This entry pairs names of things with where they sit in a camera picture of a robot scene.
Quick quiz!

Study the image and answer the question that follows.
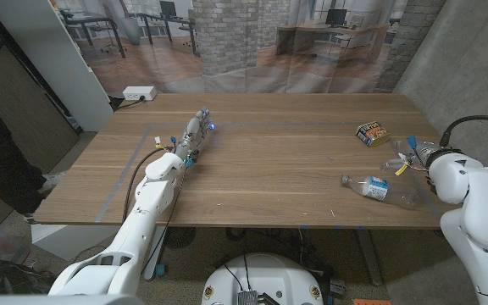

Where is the clear plastic water bottle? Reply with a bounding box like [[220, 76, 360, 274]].
[[340, 174, 419, 211]]

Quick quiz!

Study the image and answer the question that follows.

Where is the black round fan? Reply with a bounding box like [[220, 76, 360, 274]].
[[164, 226, 197, 250]]

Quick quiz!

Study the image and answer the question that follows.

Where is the grey metal table leg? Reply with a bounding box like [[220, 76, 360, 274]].
[[356, 228, 384, 287]]

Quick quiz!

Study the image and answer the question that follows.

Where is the white partition panel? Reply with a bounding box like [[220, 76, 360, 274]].
[[0, 0, 114, 132]]

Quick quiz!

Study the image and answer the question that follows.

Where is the white box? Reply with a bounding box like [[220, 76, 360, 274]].
[[30, 223, 120, 262]]

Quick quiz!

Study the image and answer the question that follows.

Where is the printed office backdrop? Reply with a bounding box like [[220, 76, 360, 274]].
[[53, 0, 446, 95]]

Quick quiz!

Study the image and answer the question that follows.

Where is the white table leg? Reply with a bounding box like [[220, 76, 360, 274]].
[[143, 226, 168, 281]]

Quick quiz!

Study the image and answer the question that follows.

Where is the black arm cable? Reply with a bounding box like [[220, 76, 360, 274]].
[[121, 146, 175, 221], [440, 114, 488, 148]]

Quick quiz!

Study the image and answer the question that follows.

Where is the white power strip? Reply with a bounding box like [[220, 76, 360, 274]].
[[122, 86, 158, 102]]

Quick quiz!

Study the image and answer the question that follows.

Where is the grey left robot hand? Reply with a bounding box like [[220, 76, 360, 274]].
[[174, 106, 215, 169]]

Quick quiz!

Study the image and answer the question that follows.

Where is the spam can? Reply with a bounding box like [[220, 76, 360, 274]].
[[355, 121, 391, 148]]

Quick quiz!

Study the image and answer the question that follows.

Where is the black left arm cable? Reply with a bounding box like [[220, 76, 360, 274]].
[[121, 146, 175, 221]]

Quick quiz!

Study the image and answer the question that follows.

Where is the black bag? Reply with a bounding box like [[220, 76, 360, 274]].
[[0, 258, 57, 296]]

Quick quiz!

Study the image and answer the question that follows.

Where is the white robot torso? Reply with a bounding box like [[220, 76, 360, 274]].
[[201, 252, 324, 305]]

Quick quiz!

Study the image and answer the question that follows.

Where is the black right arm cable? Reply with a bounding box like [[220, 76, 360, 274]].
[[440, 114, 488, 148]]

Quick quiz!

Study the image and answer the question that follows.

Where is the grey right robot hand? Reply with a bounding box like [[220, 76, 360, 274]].
[[380, 136, 442, 173]]

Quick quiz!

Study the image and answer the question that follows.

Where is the black power strip cable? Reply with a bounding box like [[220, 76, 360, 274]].
[[112, 96, 146, 112]]

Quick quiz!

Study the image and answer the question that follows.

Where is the dark wooden door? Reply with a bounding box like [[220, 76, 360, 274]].
[[0, 0, 80, 224]]

